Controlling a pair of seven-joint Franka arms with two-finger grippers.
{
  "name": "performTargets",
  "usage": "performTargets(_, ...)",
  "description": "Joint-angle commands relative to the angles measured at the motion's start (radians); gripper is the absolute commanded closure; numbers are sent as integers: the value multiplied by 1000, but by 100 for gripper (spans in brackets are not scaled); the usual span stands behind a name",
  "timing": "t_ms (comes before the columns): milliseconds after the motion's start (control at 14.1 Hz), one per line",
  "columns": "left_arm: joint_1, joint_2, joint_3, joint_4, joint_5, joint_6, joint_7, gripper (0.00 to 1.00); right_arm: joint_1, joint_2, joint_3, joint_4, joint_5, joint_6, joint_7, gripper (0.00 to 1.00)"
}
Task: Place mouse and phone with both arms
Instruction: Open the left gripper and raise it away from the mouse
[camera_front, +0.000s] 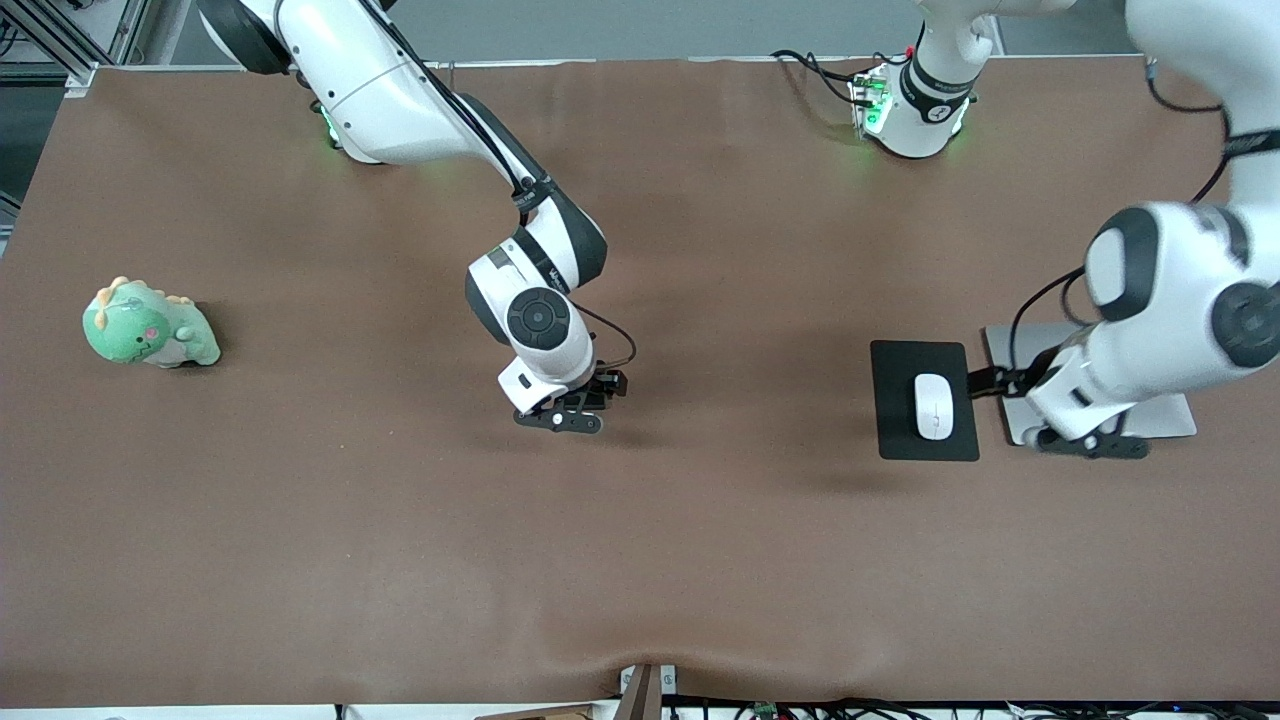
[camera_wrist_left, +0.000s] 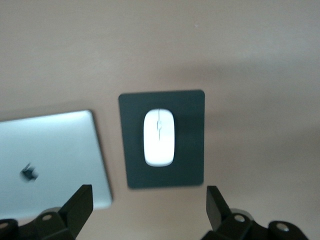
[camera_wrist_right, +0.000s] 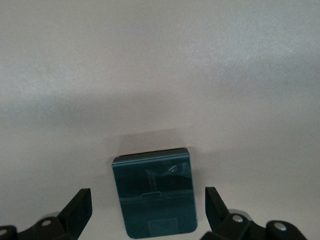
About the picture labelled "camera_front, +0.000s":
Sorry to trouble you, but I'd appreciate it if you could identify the silver laptop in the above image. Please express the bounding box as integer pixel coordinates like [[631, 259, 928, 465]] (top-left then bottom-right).
[[984, 320, 1198, 447]]

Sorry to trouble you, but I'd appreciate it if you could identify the white computer mouse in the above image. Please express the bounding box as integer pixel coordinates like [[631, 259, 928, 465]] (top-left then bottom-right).
[[913, 373, 955, 442]]

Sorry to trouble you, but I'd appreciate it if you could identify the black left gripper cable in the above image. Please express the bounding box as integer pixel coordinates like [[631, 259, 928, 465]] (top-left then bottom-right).
[[1008, 58, 1241, 389]]

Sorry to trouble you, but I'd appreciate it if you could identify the black left arm base cable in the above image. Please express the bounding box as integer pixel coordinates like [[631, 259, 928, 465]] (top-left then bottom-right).
[[769, 48, 893, 107]]

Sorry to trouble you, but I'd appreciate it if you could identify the black mouse pad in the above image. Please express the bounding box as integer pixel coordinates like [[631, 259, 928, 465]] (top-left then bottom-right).
[[870, 340, 981, 463]]

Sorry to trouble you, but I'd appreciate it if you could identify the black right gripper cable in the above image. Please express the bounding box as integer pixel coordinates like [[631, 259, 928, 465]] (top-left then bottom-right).
[[572, 298, 639, 373]]

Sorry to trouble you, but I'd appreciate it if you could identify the brown table cover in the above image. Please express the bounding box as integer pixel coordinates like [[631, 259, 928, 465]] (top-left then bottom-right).
[[0, 55, 1280, 707]]

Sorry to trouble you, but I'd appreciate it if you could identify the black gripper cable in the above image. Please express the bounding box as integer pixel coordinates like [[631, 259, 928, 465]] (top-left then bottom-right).
[[572, 298, 639, 373], [1008, 58, 1241, 389]]

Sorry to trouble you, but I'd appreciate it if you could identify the metal table edge bracket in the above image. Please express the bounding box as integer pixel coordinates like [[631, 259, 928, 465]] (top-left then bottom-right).
[[618, 663, 679, 720]]

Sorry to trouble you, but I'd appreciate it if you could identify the green dinosaur plush toy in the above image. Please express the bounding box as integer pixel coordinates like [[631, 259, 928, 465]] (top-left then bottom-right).
[[82, 276, 222, 369]]

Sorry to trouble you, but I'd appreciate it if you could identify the aluminium frame profile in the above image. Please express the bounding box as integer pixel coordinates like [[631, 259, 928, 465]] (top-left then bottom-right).
[[0, 0, 153, 97]]

